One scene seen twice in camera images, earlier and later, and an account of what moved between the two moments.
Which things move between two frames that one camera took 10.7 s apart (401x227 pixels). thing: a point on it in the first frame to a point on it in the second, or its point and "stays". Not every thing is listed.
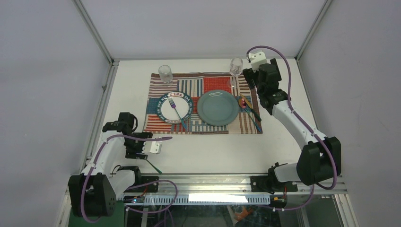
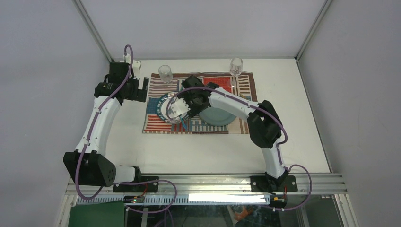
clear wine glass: (236, 68) stays
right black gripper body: (250, 75) to (195, 107)
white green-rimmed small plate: (183, 103) stays
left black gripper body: (134, 146) to (134, 92)
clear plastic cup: (165, 74) stays
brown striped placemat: (193, 84) stays
